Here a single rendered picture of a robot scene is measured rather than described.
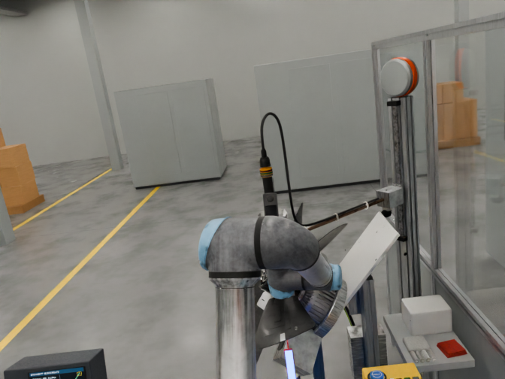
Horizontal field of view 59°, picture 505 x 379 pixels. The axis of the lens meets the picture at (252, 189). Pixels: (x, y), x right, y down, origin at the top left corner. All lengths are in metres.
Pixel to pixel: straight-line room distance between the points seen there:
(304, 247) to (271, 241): 0.08
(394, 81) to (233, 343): 1.33
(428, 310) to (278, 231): 1.16
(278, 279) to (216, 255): 0.40
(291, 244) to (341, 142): 6.22
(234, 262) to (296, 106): 6.11
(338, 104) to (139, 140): 4.03
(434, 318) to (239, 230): 1.22
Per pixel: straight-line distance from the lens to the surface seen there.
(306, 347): 1.73
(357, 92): 7.06
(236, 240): 0.94
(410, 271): 2.17
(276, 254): 0.92
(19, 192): 9.48
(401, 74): 1.94
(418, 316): 1.97
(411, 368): 1.51
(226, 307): 0.97
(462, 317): 2.05
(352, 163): 7.20
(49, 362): 1.52
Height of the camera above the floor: 1.99
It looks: 15 degrees down
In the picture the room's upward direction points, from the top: 8 degrees counter-clockwise
